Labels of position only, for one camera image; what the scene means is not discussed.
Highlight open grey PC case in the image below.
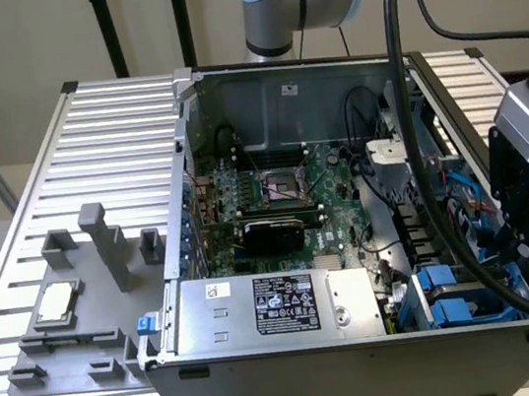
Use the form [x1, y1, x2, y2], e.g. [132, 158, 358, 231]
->
[95, 15, 529, 396]

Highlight silver power supply unit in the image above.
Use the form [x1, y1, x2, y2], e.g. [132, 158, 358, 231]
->
[157, 251, 390, 368]

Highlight red wire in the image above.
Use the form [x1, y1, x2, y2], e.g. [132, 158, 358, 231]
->
[466, 194, 500, 221]

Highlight black graphics card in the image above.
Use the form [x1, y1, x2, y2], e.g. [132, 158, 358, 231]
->
[237, 211, 310, 261]

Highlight green motherboard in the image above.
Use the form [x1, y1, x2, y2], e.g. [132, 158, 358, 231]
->
[183, 131, 391, 293]

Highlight black looped cable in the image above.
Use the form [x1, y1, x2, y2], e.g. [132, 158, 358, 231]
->
[338, 82, 389, 148]

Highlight blue disk carrier handle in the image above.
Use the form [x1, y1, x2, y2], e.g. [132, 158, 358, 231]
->
[429, 295, 476, 330]

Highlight grey parts rack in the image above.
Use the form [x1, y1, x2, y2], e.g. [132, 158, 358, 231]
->
[0, 191, 193, 396]

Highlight silver metal drive cage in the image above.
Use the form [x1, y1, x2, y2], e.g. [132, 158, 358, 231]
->
[356, 70, 468, 212]

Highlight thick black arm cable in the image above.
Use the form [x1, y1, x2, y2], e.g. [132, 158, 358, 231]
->
[377, 0, 529, 361]

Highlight CPU socket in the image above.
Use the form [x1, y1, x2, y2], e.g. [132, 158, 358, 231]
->
[252, 162, 315, 209]

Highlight silver CPU chip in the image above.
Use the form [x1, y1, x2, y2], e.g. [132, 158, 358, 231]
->
[31, 279, 87, 326]

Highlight RAM slot bank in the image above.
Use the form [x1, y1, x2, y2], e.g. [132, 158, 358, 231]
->
[232, 139, 309, 174]
[238, 197, 323, 227]

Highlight blue case latch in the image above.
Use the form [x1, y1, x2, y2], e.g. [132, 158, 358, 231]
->
[134, 312, 162, 339]

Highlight black tripod pole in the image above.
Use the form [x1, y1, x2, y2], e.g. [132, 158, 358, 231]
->
[168, 0, 200, 71]
[85, 0, 131, 83]

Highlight grey disk bay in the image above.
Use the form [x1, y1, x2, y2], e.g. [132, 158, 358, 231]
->
[388, 246, 529, 341]

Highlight blue wire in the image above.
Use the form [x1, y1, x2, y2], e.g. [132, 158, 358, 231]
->
[443, 165, 495, 250]

